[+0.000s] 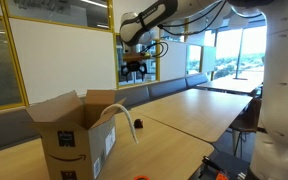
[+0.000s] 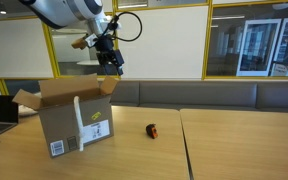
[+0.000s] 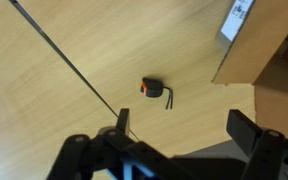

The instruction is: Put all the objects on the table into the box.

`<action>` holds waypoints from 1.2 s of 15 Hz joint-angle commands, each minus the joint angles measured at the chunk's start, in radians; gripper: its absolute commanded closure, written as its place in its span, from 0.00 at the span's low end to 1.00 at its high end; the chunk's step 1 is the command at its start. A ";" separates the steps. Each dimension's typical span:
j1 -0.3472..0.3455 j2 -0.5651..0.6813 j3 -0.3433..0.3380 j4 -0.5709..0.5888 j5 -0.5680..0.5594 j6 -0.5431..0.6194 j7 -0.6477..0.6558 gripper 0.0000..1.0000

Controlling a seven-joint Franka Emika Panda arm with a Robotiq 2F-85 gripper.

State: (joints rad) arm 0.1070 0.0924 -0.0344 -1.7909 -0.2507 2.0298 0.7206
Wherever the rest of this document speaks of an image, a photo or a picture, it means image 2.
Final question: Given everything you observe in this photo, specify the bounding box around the orange black tape measure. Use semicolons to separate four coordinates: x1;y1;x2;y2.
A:
145;123;159;140

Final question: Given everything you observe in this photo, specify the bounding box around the grey upholstered bench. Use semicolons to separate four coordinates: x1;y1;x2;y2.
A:
3;79;288;114

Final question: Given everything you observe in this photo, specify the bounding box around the white braided rope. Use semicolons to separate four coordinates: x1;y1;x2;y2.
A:
73;95;85;153

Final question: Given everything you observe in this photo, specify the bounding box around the open cardboard shipping box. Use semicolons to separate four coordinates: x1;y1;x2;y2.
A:
12;73;119;159

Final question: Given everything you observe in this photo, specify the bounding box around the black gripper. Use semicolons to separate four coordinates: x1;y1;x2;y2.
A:
94;34;125;77

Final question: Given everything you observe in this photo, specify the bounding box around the dark open laptop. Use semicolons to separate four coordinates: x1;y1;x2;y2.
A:
0;94;19;143

